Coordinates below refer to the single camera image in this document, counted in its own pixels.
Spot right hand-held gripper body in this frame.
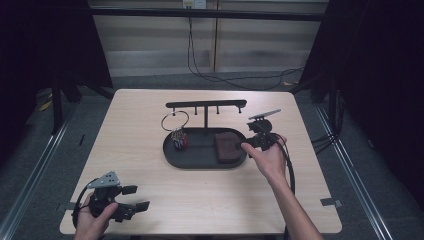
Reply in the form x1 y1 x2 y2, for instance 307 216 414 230
245 108 284 152

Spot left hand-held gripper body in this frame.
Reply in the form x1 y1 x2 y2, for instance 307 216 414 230
86 170 138 223

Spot brown zip pouch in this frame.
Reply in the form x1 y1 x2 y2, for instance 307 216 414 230
213 131 247 165

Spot black key holder stand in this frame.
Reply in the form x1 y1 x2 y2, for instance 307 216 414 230
162 99 250 170

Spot key ring with colourful tags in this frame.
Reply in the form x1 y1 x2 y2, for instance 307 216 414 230
160 110 191 151

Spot person's left hand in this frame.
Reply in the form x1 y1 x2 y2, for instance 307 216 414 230
73 192 119 240

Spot person's right hand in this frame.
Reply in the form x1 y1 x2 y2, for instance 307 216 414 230
240 134 289 185

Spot grey tape piece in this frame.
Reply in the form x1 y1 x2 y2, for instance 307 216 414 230
58 201 78 212
319 197 344 208

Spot black stand leg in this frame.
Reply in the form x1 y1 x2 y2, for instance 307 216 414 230
49 74 65 136

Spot yellow floor scrap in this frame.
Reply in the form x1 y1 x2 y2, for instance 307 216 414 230
38 99 54 113

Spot black curtain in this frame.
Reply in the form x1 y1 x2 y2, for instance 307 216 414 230
289 0 424 211
0 0 114 168

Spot black horizontal beam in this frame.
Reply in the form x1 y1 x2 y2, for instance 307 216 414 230
89 7 327 23

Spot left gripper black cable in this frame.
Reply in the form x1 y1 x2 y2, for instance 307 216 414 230
71 179 98 229

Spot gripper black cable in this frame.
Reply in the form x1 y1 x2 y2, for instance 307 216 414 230
273 132 298 240
71 179 98 229

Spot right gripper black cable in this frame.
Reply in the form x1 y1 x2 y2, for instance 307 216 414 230
273 132 298 240

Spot black floor cables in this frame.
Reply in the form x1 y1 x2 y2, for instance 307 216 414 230
310 89 345 155

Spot metal floor rail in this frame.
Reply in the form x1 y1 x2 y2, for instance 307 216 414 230
0 102 80 240
314 103 396 240

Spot black wall cable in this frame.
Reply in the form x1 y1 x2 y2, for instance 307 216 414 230
186 16 305 92

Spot white wall socket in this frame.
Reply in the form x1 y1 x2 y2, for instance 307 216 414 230
182 0 208 10

